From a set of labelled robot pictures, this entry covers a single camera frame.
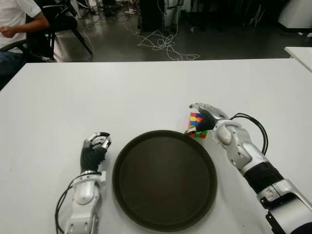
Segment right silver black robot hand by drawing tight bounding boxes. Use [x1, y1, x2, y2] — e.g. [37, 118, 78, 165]
[184, 102, 230, 137]

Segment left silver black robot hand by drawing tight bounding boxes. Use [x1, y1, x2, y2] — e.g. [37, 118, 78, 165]
[80, 131, 113, 174]

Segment multicoloured Rubik's cube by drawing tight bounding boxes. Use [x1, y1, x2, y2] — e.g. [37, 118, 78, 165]
[187, 112, 208, 139]

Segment dark brown round plate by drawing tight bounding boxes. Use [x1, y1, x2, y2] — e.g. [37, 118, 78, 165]
[112, 130, 218, 231]

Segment black equipment racks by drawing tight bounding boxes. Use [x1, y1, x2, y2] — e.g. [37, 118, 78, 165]
[182, 0, 278, 34]

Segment silver humanoid robot legs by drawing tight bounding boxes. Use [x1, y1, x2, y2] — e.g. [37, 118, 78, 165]
[163, 0, 182, 30]

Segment white neighbouring table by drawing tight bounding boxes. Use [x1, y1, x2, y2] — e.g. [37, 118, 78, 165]
[284, 46, 312, 73]

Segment folded metal stands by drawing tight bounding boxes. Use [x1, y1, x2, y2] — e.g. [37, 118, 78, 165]
[248, 4, 266, 27]

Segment black cabinet on casters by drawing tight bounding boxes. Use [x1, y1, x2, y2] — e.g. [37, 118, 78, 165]
[140, 0, 169, 32]

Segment black office chair armrest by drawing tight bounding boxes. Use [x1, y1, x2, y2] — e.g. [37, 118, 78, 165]
[0, 40, 58, 64]

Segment white pillar with black base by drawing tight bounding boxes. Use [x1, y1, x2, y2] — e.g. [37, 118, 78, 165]
[277, 0, 312, 32]

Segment black four-legged chair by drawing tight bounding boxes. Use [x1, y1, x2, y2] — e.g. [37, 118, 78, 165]
[36, 0, 95, 61]

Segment person in white shirt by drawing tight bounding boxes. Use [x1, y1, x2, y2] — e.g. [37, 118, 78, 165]
[0, 0, 51, 83]

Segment right arm black cables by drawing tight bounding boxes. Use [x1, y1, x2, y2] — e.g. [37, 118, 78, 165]
[229, 112, 269, 155]

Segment arm black cables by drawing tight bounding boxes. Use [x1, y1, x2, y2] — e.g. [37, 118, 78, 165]
[55, 181, 78, 234]
[229, 112, 269, 155]

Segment left arm black cables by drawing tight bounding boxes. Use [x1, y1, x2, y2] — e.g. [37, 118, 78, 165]
[55, 181, 78, 234]

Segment tangled white floor cable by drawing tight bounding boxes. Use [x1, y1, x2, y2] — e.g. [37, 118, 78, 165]
[125, 0, 202, 61]

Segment white cable by chair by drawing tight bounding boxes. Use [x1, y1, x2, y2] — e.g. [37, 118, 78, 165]
[53, 14, 130, 61]

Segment white desk frame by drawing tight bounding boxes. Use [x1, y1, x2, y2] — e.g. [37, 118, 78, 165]
[69, 0, 85, 19]

